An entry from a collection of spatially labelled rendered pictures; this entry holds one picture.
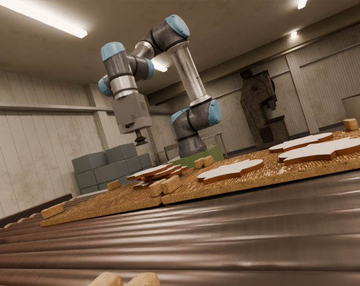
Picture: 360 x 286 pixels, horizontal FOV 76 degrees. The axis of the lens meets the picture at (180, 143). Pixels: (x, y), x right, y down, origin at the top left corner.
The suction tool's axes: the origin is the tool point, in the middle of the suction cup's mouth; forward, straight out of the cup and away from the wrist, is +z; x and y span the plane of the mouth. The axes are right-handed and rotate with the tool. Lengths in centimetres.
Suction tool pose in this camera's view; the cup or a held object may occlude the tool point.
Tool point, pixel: (141, 144)
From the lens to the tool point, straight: 71.7
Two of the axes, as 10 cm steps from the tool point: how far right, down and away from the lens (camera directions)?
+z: 3.0, 9.5, 0.0
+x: 2.7, -0.8, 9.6
